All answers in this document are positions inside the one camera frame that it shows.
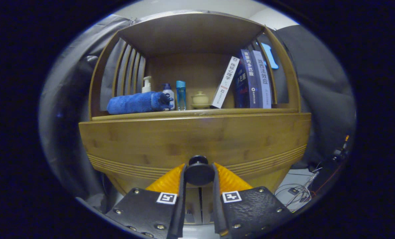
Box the dark floor equipment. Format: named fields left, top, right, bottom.
left=313, top=133, right=350, bottom=193

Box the clear blue bottle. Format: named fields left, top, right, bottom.
left=176, top=80, right=186, bottom=111

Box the wooden cabinet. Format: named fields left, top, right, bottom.
left=79, top=10, right=312, bottom=226

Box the bundle of floor cables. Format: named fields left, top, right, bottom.
left=274, top=168, right=320, bottom=211

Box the wooden countertop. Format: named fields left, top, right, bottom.
left=91, top=108, right=299, bottom=121

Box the black backdrop cloth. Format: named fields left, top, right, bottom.
left=38, top=13, right=357, bottom=213

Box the pale lilac book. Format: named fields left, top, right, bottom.
left=251, top=50, right=273, bottom=109

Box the beige lidded teacup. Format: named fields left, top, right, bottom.
left=191, top=91, right=211, bottom=110

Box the dark blue book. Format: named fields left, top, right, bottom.
left=234, top=49, right=260, bottom=109

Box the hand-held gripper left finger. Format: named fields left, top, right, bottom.
left=105, top=163, right=188, bottom=239

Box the black drawer knob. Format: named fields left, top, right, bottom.
left=185, top=155, right=215, bottom=186

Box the white bottle with blue cap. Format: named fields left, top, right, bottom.
left=162, top=83, right=175, bottom=111

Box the white book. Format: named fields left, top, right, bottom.
left=211, top=56, right=240, bottom=109

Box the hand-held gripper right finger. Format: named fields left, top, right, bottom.
left=212, top=162, right=292, bottom=238

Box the rolled blue towel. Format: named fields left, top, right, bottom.
left=107, top=91, right=174, bottom=115

